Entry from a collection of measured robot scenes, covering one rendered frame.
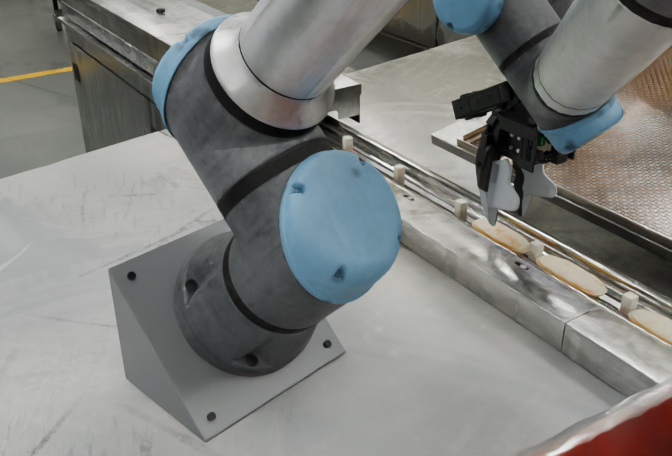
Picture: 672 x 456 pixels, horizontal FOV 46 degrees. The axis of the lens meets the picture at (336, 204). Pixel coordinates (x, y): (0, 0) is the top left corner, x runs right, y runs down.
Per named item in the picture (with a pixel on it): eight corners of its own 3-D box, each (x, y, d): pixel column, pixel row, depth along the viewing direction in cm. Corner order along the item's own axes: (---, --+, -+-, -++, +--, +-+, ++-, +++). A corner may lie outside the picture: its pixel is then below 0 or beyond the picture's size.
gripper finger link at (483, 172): (477, 193, 96) (493, 123, 92) (468, 188, 97) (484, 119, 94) (505, 190, 98) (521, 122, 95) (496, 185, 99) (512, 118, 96)
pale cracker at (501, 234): (464, 225, 106) (465, 217, 105) (486, 218, 108) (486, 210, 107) (516, 257, 98) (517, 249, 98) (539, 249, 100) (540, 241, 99)
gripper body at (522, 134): (529, 179, 90) (540, 77, 85) (477, 154, 97) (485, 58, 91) (575, 164, 94) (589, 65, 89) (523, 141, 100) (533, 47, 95)
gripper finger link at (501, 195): (502, 243, 95) (519, 170, 92) (469, 223, 99) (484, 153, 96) (520, 240, 97) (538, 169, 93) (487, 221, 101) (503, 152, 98)
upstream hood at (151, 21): (61, 6, 227) (56, -24, 223) (122, -2, 235) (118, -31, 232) (272, 144, 133) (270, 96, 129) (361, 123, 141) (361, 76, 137)
